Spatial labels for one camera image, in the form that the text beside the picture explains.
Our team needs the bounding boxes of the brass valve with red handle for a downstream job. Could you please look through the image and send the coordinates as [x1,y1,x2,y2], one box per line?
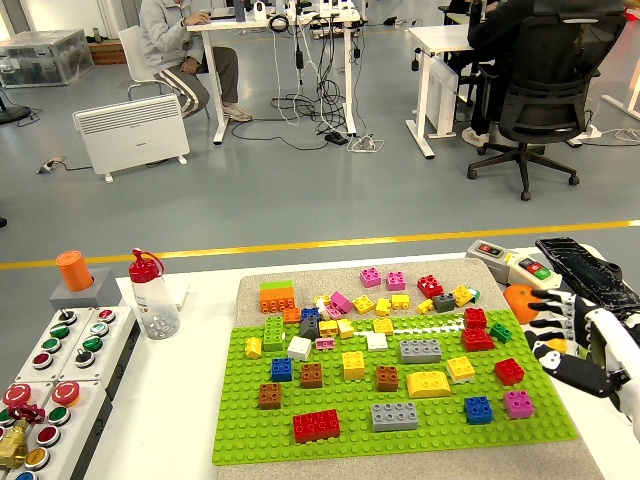
[0,403,46,471]

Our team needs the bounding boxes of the red sloped brick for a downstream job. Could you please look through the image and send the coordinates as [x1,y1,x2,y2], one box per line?
[460,327,497,353]

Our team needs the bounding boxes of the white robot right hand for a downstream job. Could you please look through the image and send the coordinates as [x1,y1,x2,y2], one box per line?
[524,287,640,442]

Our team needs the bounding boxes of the black round floor base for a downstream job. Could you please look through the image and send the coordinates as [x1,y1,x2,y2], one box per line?
[0,92,31,126]

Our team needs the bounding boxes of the white desk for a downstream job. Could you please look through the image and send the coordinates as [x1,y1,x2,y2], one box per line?
[185,0,362,146]
[405,24,501,160]

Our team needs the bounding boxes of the grey metal case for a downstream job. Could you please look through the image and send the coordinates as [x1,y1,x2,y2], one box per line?
[0,28,96,89]

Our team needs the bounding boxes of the grey block holder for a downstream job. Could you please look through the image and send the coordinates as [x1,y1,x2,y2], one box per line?
[48,267,123,312]

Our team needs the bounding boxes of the grey four-button control box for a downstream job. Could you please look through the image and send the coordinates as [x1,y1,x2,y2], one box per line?
[58,304,139,401]
[13,305,95,386]

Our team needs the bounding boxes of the white cabinet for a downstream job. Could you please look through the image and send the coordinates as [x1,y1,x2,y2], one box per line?
[425,58,459,140]

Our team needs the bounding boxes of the black office chair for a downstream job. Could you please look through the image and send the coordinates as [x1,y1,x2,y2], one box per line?
[466,12,627,202]

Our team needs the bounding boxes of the brown wooden pallet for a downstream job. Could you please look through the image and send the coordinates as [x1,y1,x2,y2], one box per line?
[88,39,126,66]

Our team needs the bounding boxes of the clear bottle with red cap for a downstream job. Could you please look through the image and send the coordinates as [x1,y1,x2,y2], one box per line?
[128,248,181,341]

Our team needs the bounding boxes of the white wall switch plate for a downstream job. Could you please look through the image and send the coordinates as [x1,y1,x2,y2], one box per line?
[167,277,192,309]

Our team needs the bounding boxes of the grey emergency stop box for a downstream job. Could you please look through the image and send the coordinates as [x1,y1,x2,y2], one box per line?
[12,380,114,480]
[0,382,54,480]

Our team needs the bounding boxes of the orange fruit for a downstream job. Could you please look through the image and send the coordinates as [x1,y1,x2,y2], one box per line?
[503,283,544,325]

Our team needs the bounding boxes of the orange cylinder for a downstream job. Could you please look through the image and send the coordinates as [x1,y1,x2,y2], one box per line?
[55,250,95,293]

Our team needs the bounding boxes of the yellow curved brick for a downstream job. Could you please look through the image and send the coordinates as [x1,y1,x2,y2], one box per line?
[405,370,453,400]

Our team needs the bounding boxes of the hanging black cables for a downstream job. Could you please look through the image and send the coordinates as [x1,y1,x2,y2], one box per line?
[269,14,361,151]

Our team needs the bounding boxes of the black plastic tray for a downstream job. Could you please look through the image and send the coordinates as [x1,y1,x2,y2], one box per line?
[534,236,640,321]

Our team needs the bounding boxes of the green studded baseplate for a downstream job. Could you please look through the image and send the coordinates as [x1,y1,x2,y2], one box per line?
[210,308,580,467]

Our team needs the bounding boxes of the tall yellow brick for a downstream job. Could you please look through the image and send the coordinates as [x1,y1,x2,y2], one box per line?
[341,350,366,381]

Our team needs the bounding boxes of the beige red-green switch box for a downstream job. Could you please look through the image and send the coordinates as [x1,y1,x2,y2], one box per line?
[504,253,564,291]

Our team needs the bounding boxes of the person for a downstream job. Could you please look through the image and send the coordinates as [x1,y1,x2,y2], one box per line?
[138,0,254,123]
[447,0,626,147]

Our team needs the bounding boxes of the grey-brown table mat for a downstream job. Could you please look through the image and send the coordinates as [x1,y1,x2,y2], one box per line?
[234,258,606,480]

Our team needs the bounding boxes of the orange eight-stud brick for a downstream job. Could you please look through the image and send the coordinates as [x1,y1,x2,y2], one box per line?
[259,288,296,315]

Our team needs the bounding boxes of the large red brick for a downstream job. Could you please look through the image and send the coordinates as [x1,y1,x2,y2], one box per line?
[292,408,342,445]

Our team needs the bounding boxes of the brown four-stud brick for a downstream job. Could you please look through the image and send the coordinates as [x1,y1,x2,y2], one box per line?
[375,364,400,392]
[300,362,324,389]
[257,383,283,411]

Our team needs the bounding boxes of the red brick with white marks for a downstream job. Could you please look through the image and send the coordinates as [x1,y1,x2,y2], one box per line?
[416,274,445,300]

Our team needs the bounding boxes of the grey red-black switch box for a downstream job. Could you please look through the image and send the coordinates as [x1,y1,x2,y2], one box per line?
[465,238,516,274]

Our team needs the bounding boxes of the white chair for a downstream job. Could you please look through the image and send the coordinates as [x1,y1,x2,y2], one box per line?
[117,24,211,121]

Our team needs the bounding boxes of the white panel heater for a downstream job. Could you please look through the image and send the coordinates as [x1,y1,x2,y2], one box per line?
[72,93,191,184]

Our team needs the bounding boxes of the grey eight-stud brick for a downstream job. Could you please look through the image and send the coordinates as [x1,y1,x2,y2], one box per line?
[398,338,444,365]
[370,401,420,433]

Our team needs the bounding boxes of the white desk leg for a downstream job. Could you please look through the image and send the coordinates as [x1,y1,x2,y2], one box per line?
[602,49,640,124]

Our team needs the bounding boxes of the yellow brick on white brick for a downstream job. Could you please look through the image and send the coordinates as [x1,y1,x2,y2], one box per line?
[445,356,476,385]

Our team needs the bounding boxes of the tall green brick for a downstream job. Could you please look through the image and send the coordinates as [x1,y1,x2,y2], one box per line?
[262,316,285,353]

